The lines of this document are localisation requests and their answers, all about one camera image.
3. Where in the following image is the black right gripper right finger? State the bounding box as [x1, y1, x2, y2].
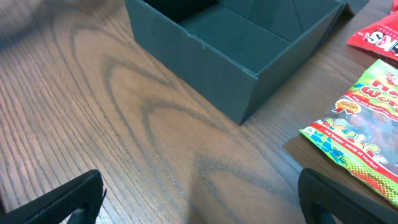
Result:
[298, 168, 397, 224]

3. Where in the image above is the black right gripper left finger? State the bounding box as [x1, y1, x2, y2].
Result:
[1, 169, 106, 224]

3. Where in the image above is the dark green gift box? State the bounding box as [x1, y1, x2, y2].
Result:
[125, 0, 366, 124]

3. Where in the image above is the green Haribo gummy bag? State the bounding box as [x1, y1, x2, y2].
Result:
[300, 60, 397, 206]

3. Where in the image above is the red snack bag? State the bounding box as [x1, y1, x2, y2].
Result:
[347, 0, 397, 60]

